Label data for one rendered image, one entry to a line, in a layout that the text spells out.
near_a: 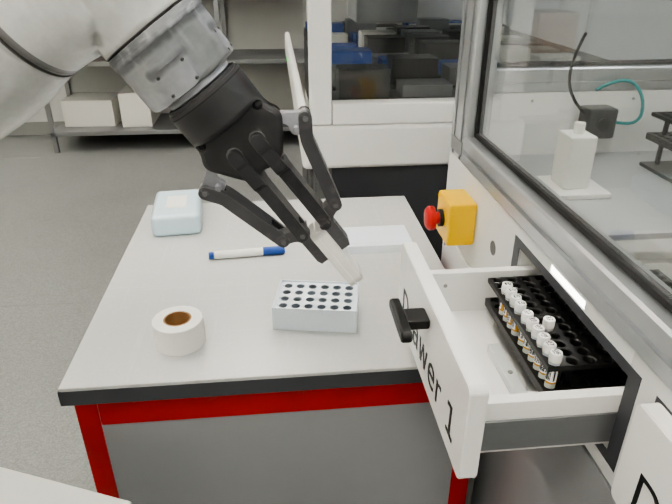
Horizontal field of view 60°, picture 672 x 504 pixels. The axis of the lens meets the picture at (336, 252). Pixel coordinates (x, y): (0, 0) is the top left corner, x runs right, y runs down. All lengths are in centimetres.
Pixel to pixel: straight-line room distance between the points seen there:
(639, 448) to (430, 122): 99
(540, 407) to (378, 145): 93
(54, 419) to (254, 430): 122
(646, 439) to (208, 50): 47
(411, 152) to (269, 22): 337
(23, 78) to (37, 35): 4
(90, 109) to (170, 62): 413
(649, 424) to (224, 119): 42
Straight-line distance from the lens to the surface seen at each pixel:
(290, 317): 86
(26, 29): 51
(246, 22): 470
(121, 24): 49
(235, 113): 50
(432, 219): 94
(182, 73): 49
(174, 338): 83
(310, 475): 94
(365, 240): 110
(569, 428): 61
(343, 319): 85
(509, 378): 67
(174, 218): 118
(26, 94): 55
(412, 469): 96
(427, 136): 141
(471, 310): 80
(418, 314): 64
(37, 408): 209
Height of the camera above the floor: 126
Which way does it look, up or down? 27 degrees down
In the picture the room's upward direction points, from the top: straight up
